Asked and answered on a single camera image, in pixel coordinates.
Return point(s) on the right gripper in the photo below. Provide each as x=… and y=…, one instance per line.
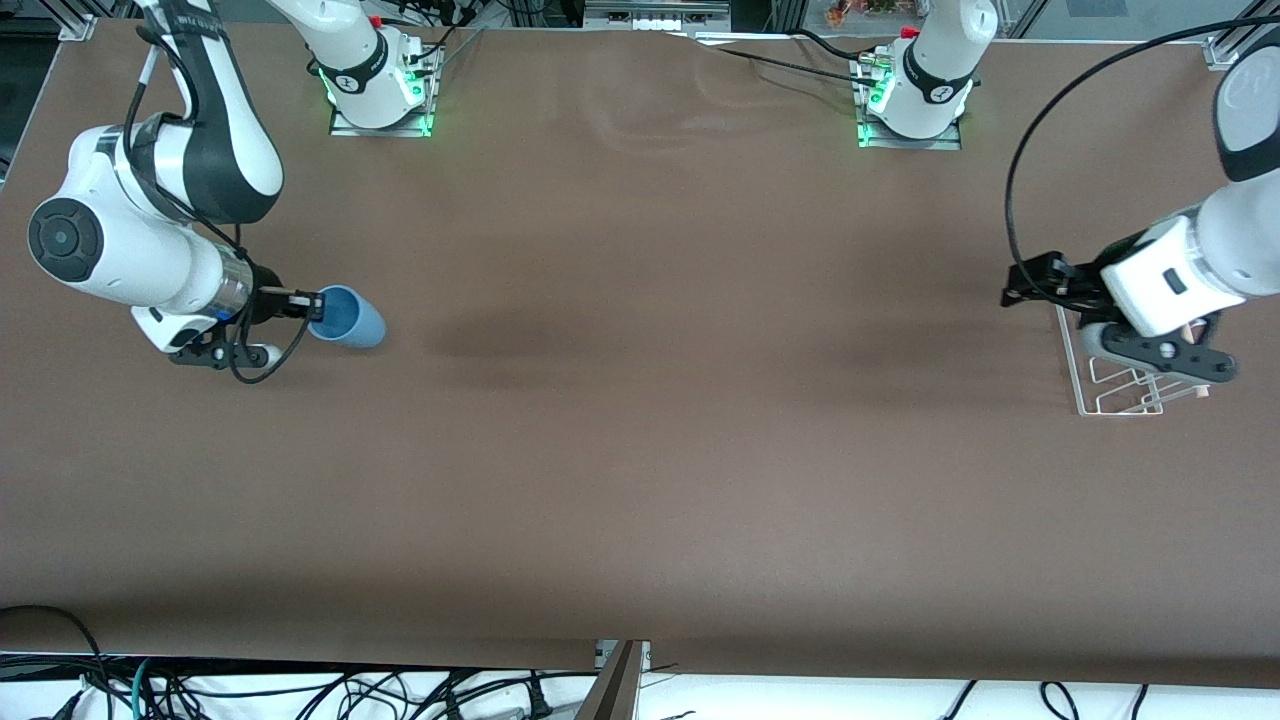
x=263, y=302

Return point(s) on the brown table cover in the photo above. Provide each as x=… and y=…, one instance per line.
x=640, y=450

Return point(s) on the light blue plastic cup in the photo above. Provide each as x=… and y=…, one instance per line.
x=355, y=320

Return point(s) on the metal base plate left arm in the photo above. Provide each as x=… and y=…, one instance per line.
x=950, y=143

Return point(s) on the white box with sockets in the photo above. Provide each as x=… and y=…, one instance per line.
x=655, y=15

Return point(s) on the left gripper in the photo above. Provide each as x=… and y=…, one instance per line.
x=1078, y=281

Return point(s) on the aluminium frame corner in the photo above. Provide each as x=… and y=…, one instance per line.
x=1222, y=52
x=78, y=20

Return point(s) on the metal base plate right arm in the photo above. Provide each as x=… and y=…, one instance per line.
x=420, y=122

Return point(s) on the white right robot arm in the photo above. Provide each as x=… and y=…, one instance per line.
x=130, y=250

